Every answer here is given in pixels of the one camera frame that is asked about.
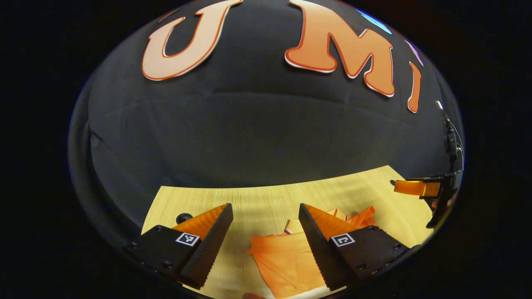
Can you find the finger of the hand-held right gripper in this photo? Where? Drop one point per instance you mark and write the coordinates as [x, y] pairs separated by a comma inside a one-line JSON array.
[[415, 187]]

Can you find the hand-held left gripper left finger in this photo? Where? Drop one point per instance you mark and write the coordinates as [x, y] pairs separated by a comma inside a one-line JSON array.
[[210, 249]]

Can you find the black backdrop cloth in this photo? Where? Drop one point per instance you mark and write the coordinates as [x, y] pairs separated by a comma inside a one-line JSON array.
[[257, 137]]

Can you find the orange T-shirt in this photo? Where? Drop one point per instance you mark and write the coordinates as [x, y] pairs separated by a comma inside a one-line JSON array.
[[286, 261]]

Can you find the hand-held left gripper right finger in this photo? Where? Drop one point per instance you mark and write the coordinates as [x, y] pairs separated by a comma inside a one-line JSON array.
[[318, 249]]

